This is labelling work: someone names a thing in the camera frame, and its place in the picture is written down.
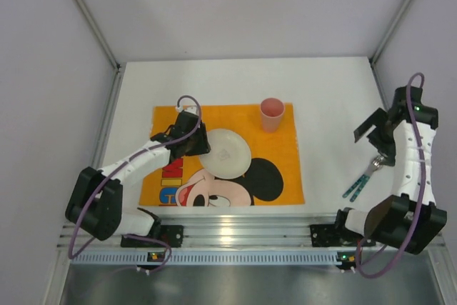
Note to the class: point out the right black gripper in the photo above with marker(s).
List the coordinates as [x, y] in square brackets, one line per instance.
[375, 133]

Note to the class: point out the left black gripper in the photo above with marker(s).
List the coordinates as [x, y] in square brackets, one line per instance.
[199, 139]

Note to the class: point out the cream round plate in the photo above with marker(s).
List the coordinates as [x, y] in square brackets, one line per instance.
[229, 157]

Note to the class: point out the silver fork teal handle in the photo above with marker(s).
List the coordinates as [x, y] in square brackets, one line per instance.
[375, 165]

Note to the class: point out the pink plastic cup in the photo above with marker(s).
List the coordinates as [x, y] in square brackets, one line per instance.
[272, 111]

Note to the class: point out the orange Mickey Mouse placemat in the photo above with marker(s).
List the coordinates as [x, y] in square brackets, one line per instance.
[273, 178]

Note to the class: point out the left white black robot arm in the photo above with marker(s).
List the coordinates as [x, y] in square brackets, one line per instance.
[98, 203]

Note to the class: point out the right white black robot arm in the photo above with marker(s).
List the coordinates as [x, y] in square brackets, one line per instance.
[403, 136]

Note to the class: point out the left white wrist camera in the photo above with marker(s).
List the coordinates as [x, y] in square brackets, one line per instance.
[185, 108]

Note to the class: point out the aluminium mounting rail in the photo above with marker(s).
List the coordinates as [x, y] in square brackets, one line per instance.
[242, 231]

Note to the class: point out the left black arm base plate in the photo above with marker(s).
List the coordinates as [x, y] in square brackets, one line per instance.
[170, 234]

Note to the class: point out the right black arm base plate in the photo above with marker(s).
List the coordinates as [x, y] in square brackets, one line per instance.
[327, 236]

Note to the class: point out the slotted grey cable duct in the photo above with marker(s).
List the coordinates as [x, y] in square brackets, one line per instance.
[193, 258]

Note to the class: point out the right aluminium frame post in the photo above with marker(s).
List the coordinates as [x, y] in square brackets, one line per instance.
[394, 24]

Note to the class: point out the aluminium frame post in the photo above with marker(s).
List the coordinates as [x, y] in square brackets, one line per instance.
[394, 24]
[113, 85]

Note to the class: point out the left aluminium frame post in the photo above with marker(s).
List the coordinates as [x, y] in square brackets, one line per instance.
[113, 85]

